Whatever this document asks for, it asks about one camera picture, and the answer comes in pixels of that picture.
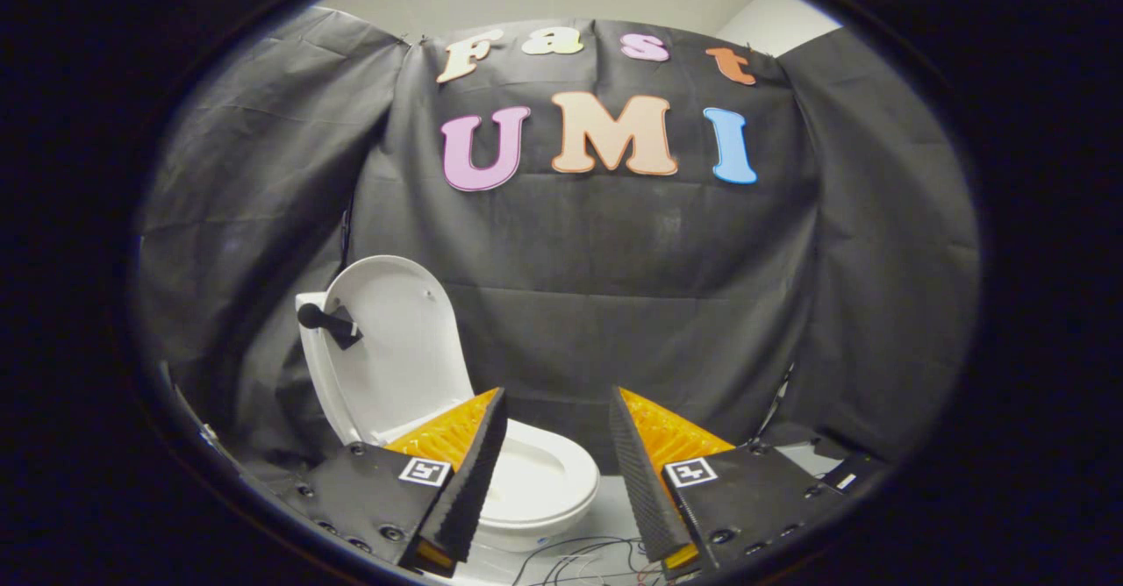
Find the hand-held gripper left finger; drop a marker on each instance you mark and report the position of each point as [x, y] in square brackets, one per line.
[474, 481]

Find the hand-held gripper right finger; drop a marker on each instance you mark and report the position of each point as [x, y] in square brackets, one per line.
[640, 481]

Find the white toilet lid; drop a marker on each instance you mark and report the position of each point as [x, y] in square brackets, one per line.
[404, 349]

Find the white toilet bowl with seat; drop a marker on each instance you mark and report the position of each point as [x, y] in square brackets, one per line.
[544, 481]

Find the black backdrop cloth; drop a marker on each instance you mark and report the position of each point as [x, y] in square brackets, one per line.
[614, 244]

